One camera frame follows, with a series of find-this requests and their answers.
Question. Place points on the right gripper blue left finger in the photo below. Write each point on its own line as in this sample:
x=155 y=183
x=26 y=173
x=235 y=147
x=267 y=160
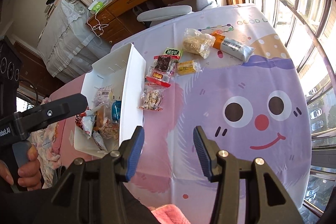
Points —
x=133 y=152

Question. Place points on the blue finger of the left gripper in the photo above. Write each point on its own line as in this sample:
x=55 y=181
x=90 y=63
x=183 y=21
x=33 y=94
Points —
x=64 y=108

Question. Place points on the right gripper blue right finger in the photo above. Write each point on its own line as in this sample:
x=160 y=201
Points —
x=207 y=150

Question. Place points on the clear bag mixed nuts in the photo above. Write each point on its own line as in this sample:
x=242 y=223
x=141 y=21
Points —
x=152 y=97

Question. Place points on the red cookie snack packet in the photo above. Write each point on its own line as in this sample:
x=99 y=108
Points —
x=161 y=70

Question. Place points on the yellow cake snack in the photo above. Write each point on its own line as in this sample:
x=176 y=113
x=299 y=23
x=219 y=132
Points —
x=188 y=67

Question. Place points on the green seaweed snack packet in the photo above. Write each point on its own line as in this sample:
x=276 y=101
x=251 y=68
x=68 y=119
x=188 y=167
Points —
x=174 y=53

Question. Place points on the orange white snack bar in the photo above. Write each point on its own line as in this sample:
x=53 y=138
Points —
x=232 y=47

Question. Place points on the clear bag puffed rice snack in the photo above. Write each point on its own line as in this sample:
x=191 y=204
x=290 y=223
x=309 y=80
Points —
x=197 y=43

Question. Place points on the person's left hand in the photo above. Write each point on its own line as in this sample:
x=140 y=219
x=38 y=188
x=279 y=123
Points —
x=29 y=173

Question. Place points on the white red chip bag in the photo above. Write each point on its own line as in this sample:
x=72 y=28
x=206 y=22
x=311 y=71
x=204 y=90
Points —
x=86 y=123

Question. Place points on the blue wrapped candy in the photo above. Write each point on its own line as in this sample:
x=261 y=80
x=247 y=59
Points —
x=116 y=110

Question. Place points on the purple white snack pouch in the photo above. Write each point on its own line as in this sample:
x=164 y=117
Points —
x=104 y=96

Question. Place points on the white plastic storage bin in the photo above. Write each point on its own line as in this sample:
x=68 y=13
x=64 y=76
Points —
x=122 y=73

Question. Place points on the pink blanket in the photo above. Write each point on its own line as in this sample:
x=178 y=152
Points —
x=64 y=146

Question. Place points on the cartoon monster tablecloth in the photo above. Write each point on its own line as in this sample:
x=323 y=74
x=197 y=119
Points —
x=253 y=109

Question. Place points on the green white tissue box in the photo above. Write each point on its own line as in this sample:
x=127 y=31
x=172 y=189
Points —
x=95 y=7

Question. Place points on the wooden desk with drawers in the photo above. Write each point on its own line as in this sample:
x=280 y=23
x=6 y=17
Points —
x=117 y=20

